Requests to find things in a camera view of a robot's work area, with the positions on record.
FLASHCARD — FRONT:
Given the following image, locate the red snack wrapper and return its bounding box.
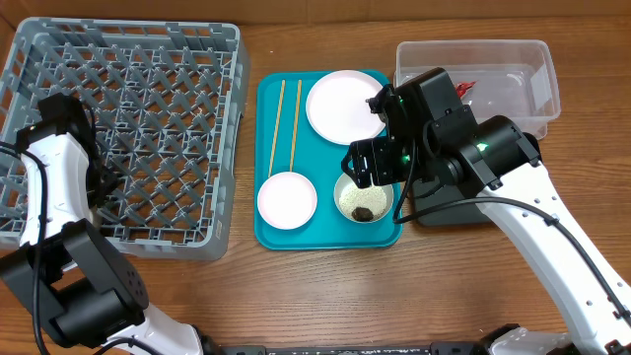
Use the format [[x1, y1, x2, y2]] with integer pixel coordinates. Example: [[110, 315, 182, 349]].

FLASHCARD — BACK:
[[455, 81, 476, 99]]

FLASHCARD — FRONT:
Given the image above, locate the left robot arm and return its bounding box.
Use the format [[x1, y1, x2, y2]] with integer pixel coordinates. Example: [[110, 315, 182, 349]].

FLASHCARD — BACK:
[[1, 93, 215, 354]]

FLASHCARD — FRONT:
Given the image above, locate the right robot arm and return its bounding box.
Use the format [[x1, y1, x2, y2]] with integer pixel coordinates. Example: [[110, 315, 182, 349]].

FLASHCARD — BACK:
[[341, 113, 630, 354]]

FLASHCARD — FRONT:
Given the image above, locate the grey dishwasher rack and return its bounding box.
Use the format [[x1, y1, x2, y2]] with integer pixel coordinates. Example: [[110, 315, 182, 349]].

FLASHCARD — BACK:
[[1, 17, 250, 260]]

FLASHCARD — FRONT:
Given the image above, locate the bowl of rice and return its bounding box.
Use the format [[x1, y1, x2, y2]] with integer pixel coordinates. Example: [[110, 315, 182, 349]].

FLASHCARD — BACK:
[[333, 174, 394, 223]]

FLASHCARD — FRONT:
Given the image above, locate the black tray bin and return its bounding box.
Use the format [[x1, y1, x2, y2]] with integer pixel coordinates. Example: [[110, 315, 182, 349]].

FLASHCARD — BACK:
[[406, 131, 543, 228]]

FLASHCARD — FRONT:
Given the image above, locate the large white plate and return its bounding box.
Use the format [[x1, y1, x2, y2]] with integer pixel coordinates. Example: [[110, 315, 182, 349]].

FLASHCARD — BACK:
[[306, 70, 386, 145]]

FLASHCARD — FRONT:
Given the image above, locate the teal serving tray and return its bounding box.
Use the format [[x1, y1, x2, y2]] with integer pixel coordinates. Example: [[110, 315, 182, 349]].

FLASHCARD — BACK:
[[253, 71, 403, 250]]

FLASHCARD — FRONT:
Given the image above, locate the small white pink plate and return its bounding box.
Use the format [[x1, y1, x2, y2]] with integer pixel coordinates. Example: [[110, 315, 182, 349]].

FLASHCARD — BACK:
[[256, 172, 317, 230]]

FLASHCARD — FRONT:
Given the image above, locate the right wooden chopstick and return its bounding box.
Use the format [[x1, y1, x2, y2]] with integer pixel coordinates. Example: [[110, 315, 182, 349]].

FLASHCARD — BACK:
[[289, 79, 303, 172]]

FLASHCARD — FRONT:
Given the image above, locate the wooden chopstick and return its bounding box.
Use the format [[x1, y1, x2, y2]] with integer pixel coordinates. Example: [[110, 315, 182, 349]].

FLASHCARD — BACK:
[[268, 79, 286, 178], [289, 79, 303, 172]]

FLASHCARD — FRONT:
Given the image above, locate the left wooden chopstick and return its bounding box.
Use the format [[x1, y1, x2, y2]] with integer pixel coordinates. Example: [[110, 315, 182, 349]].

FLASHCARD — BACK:
[[268, 79, 286, 178]]

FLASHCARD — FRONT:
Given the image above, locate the clear plastic bin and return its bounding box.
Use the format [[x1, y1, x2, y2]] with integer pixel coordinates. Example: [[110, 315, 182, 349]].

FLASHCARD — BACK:
[[393, 39, 561, 140]]

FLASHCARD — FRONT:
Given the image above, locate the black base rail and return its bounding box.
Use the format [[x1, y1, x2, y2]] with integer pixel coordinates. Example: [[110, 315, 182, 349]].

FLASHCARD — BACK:
[[218, 341, 492, 355]]

